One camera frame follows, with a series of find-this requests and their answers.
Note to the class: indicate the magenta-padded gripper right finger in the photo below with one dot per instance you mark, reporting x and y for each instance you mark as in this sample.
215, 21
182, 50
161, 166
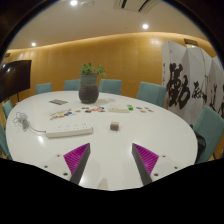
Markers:
148, 159

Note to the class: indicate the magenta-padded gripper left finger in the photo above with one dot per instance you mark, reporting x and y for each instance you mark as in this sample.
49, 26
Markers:
75, 159

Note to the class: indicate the small pinkish white charger block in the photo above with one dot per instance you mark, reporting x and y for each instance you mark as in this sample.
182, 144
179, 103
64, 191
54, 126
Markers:
114, 126

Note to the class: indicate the white power strip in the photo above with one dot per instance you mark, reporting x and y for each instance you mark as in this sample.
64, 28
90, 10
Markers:
68, 130

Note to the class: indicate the colourful small cards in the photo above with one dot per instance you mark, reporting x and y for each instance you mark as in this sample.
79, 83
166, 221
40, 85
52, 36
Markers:
144, 109
91, 109
60, 114

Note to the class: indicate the black bag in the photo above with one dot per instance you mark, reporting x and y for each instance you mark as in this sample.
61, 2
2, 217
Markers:
200, 146

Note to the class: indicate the small green item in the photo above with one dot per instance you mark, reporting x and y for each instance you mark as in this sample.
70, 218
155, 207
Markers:
130, 107

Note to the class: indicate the white flat box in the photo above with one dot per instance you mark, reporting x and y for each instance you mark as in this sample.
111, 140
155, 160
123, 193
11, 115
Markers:
117, 108

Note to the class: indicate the teal chairs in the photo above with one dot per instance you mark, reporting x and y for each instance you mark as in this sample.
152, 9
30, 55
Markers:
151, 93

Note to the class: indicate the potted plant in dark vase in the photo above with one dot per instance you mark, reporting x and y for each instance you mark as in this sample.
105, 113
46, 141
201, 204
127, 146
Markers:
88, 91

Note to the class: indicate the black television screen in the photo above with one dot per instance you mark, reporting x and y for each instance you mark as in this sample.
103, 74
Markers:
15, 78

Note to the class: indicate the white calligraphy folding screen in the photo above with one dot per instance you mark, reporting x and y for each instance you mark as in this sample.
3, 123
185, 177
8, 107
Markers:
196, 66

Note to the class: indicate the ceiling air conditioner vent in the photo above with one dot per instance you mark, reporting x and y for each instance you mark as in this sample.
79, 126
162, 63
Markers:
133, 4

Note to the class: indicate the round ceiling lights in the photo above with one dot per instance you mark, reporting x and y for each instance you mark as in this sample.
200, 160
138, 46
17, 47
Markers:
73, 2

